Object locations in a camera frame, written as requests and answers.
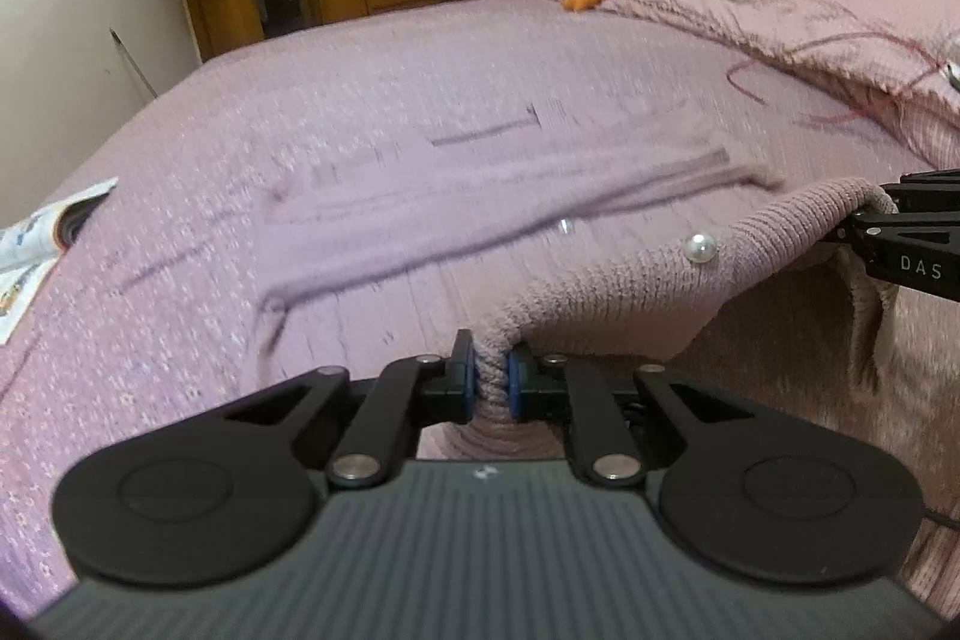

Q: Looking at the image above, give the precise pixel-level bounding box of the lilac knitted sweater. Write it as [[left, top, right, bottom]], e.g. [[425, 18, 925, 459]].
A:
[[241, 99, 911, 458]]

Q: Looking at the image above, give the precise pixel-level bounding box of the pink textured blanket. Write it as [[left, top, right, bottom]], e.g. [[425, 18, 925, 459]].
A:
[[535, 0, 960, 169]]

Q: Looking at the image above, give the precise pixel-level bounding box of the pink floral bed sheet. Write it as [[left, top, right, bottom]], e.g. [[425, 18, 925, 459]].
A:
[[2, 0, 958, 615]]

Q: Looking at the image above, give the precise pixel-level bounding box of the open picture book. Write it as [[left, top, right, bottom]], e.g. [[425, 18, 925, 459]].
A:
[[0, 177, 119, 346]]

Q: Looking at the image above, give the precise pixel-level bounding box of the red thin cable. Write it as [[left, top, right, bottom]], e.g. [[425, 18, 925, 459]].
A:
[[724, 29, 949, 125]]

